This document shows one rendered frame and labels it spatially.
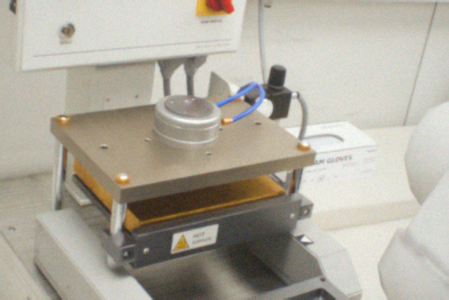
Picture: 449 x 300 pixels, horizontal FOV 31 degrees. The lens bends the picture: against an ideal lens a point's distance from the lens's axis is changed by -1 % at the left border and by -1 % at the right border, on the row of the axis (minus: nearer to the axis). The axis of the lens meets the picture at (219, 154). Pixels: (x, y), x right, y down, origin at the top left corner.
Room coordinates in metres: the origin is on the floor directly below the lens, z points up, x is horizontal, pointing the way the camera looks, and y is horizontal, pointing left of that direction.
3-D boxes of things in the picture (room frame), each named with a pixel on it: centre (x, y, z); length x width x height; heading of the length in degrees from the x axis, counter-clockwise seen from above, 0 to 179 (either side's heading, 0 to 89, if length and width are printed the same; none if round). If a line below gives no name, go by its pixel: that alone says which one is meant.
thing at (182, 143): (0.93, 0.05, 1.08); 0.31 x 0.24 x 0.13; 128
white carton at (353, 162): (1.49, -0.19, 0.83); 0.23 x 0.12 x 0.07; 125
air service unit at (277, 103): (1.13, -0.05, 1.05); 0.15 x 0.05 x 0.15; 128
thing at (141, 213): (0.90, 0.04, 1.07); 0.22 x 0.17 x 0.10; 128
